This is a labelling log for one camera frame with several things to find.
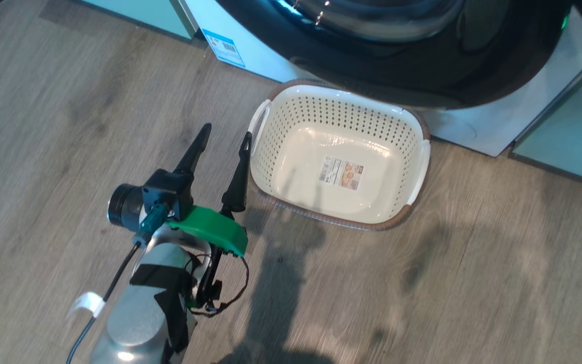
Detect white cable tag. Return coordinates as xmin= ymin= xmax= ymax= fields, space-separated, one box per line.
xmin=71 ymin=292 xmax=105 ymax=319

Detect pale teal cabinet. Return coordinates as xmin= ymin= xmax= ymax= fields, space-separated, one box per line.
xmin=510 ymin=76 xmax=582 ymax=194
xmin=81 ymin=0 xmax=199 ymax=41

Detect blue energy label sticker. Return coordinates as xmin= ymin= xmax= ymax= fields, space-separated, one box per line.
xmin=202 ymin=29 xmax=246 ymax=68

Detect thin left gripper wires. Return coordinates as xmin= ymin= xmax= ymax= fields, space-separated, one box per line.
xmin=188 ymin=248 xmax=250 ymax=318

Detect basket product label sticker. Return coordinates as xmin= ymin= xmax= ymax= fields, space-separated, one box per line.
xmin=319 ymin=156 xmax=365 ymax=191

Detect cream perforated laundry basket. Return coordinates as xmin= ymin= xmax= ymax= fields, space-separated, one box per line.
xmin=247 ymin=79 xmax=431 ymax=232

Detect thick black camera cable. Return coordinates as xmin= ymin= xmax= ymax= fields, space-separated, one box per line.
xmin=66 ymin=242 xmax=141 ymax=364

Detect black round washing machine door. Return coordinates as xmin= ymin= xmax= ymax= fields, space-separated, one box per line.
xmin=215 ymin=0 xmax=574 ymax=110

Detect white front-load washing machine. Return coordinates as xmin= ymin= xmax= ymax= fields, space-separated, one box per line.
xmin=185 ymin=0 xmax=582 ymax=157

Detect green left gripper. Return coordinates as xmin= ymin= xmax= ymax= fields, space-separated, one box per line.
xmin=167 ymin=123 xmax=253 ymax=256

